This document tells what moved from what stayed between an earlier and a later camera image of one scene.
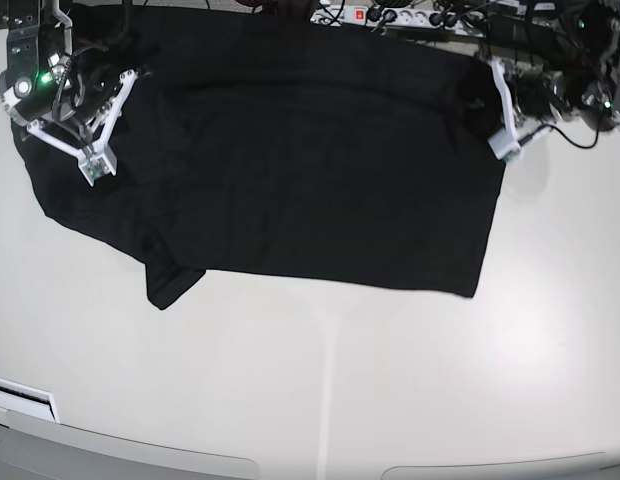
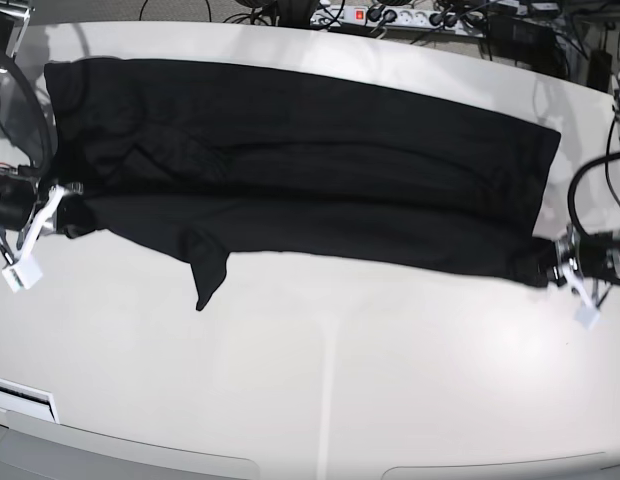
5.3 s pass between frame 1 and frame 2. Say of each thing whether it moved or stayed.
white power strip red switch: stayed
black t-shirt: moved
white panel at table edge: stayed
